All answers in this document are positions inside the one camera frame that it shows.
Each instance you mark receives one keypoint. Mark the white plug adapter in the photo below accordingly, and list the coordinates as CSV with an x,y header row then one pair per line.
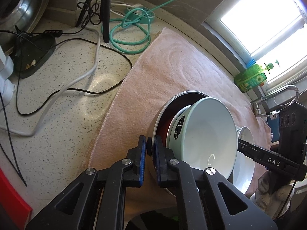
x,y
7,87

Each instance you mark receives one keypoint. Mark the white ceramic bowl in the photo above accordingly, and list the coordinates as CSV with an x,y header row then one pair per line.
x,y
244,167

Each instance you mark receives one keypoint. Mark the dark green dish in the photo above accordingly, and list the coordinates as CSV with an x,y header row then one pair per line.
x,y
29,55

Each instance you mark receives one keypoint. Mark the blue plastic cup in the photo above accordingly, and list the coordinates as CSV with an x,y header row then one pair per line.
x,y
250,63

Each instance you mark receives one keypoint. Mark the black tripod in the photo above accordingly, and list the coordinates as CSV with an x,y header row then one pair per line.
x,y
103,11

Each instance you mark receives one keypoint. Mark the light blue ceramic bowl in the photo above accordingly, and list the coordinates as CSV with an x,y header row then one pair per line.
x,y
203,135

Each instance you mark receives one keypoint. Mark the red steel bowl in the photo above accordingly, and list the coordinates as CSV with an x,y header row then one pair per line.
x,y
171,108

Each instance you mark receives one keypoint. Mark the pink towel mat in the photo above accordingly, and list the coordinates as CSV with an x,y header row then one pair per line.
x,y
170,65

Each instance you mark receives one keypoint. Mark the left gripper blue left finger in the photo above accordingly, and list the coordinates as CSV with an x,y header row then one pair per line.
x,y
142,157

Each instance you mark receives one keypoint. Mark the steel pot lid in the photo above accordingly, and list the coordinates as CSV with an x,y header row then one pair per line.
x,y
24,14

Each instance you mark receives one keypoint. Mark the red object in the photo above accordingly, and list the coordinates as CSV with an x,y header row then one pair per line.
x,y
14,205

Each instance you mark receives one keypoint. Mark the white glove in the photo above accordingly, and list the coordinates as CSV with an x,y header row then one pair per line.
x,y
274,204

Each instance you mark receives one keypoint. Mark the teal round power strip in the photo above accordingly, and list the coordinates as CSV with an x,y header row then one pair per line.
x,y
141,17

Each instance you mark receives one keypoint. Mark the steel mixing bowl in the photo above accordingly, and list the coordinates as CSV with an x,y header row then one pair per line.
x,y
150,141

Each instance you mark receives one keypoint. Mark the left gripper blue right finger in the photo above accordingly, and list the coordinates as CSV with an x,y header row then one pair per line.
x,y
158,159

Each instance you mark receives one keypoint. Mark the green dish soap bottle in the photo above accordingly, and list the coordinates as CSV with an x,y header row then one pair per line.
x,y
254,76

